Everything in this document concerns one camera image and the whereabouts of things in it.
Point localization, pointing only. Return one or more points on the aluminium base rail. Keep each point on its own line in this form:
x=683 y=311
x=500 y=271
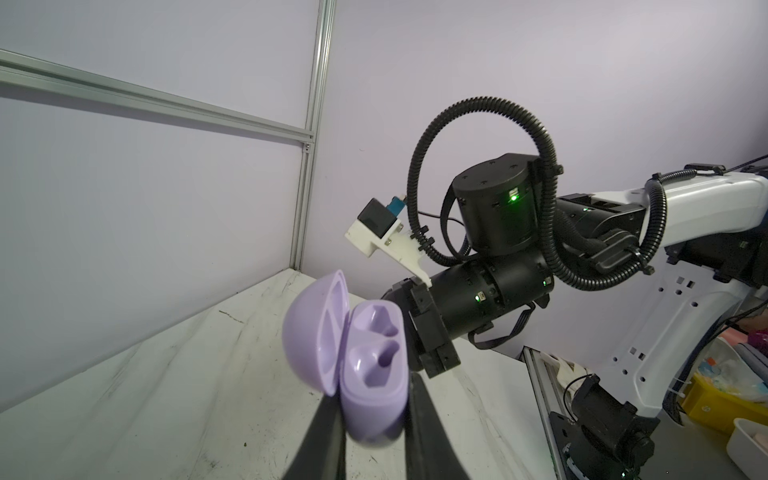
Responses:
x=548 y=395

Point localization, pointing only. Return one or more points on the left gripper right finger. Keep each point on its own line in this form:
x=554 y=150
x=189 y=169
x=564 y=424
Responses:
x=429 y=454

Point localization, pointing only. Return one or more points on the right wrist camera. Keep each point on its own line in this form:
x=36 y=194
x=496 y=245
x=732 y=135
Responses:
x=378 y=228

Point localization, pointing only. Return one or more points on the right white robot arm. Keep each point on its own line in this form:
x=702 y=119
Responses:
x=522 y=238

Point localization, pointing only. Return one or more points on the yellow storage bin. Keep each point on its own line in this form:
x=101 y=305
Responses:
x=710 y=407

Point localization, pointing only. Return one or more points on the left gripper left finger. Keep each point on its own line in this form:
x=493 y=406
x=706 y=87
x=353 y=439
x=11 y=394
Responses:
x=322 y=453

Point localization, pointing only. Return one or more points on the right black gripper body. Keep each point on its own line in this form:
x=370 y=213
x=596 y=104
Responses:
x=429 y=347

